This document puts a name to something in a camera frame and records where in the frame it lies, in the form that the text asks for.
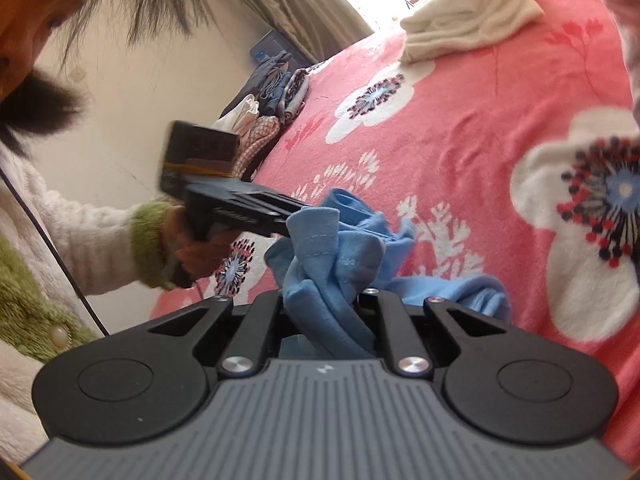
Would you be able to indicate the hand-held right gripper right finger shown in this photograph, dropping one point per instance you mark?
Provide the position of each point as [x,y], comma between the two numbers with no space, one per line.
[395,330]

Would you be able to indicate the red floral blanket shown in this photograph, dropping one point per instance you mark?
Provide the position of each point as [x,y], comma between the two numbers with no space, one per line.
[475,125]

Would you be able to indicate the beige knitted garment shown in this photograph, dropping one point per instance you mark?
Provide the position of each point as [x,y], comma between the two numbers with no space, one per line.
[257,147]

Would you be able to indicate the person's left hand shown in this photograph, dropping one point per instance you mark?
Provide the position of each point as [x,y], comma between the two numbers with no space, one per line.
[202,259]

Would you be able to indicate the blue box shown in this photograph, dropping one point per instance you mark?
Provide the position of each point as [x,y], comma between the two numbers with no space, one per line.
[272,47]

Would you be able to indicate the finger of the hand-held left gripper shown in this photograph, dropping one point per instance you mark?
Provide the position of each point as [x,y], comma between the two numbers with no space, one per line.
[270,215]

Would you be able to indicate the cream folded cloth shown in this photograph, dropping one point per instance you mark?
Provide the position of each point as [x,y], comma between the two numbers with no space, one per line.
[470,15]

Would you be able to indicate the dark blue folded jeans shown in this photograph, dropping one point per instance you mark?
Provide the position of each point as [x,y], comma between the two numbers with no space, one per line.
[265,80]

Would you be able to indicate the beige curtain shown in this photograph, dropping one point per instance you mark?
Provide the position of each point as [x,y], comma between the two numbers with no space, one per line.
[300,0]

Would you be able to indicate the grey striped garment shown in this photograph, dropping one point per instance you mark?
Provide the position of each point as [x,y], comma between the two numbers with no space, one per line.
[295,95]

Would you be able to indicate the person's torso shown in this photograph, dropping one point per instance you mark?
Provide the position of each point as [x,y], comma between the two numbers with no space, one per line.
[20,310]

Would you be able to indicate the person's left forearm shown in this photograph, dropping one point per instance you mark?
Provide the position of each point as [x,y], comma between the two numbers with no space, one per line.
[100,235]

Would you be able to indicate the light blue t-shirt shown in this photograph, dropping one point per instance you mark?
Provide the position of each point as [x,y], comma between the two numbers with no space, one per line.
[325,270]

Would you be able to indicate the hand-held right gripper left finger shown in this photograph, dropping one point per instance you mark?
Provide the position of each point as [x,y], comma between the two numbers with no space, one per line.
[250,330]

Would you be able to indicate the person's head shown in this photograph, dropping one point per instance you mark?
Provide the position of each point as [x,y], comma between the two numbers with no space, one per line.
[30,20]

